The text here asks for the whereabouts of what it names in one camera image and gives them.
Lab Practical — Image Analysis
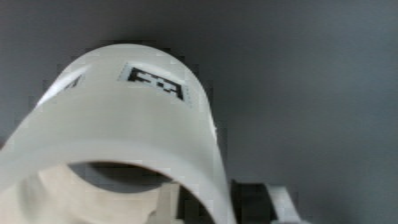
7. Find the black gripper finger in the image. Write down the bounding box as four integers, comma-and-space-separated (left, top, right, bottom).
232, 179, 314, 224

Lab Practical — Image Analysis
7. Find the white lamp shade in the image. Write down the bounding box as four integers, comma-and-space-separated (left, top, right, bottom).
0, 44, 237, 224

